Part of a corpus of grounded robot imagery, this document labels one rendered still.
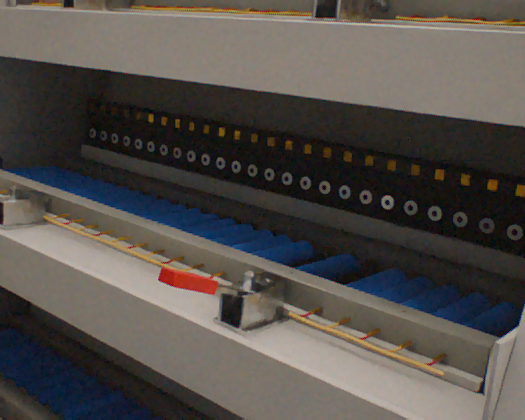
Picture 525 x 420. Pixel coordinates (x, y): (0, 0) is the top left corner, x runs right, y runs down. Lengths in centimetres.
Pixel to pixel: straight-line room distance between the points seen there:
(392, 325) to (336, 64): 15
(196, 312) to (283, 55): 17
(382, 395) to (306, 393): 4
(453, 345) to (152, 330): 19
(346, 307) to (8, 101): 50
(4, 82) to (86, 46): 23
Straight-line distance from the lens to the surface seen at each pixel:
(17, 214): 60
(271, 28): 43
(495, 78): 36
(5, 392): 67
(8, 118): 80
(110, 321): 48
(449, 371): 38
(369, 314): 40
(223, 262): 46
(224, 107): 71
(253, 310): 40
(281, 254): 50
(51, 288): 53
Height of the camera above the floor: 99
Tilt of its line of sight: 2 degrees up
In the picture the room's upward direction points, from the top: 17 degrees clockwise
